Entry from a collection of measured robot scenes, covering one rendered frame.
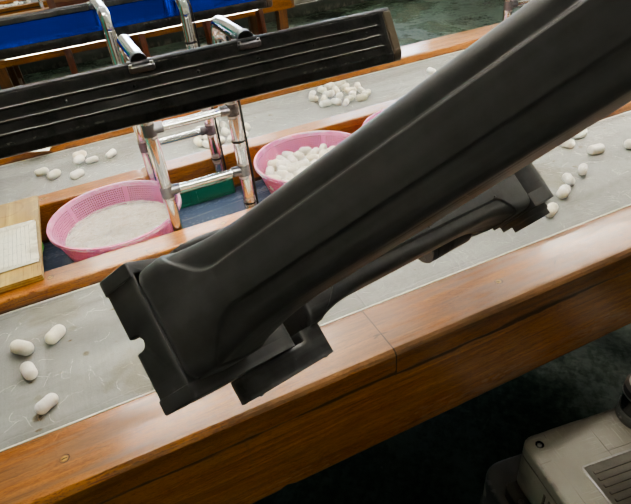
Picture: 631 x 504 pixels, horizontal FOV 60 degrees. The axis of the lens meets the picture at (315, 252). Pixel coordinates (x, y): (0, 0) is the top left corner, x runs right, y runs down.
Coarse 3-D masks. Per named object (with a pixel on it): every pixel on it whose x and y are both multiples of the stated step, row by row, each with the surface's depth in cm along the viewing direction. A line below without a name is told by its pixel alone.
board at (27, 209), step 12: (12, 204) 116; (24, 204) 115; (36, 204) 114; (0, 216) 112; (12, 216) 111; (24, 216) 111; (36, 216) 110; (36, 228) 106; (36, 264) 96; (0, 276) 94; (12, 276) 93; (24, 276) 93; (36, 276) 93; (0, 288) 91; (12, 288) 92
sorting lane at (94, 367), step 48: (576, 144) 120; (576, 192) 104; (624, 192) 103; (480, 240) 95; (528, 240) 93; (96, 288) 94; (384, 288) 87; (0, 336) 86; (96, 336) 84; (0, 384) 78; (48, 384) 77; (96, 384) 76; (144, 384) 75; (0, 432) 71; (48, 432) 70
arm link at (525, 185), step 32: (512, 192) 54; (544, 192) 57; (448, 224) 47; (480, 224) 52; (384, 256) 42; (416, 256) 45; (352, 288) 39; (288, 320) 38; (320, 320) 37; (288, 352) 35; (320, 352) 36; (256, 384) 34
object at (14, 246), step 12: (0, 228) 107; (12, 228) 107; (24, 228) 106; (0, 240) 103; (12, 240) 103; (24, 240) 102; (36, 240) 102; (0, 252) 100; (12, 252) 99; (24, 252) 99; (36, 252) 99; (0, 264) 96; (12, 264) 96; (24, 264) 96
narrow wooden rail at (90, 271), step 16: (208, 224) 103; (224, 224) 103; (160, 240) 100; (176, 240) 100; (96, 256) 98; (112, 256) 98; (128, 256) 97; (144, 256) 97; (48, 272) 95; (64, 272) 95; (80, 272) 94; (96, 272) 94; (16, 288) 92; (32, 288) 92; (48, 288) 92; (64, 288) 93; (80, 288) 95; (0, 304) 90; (16, 304) 91
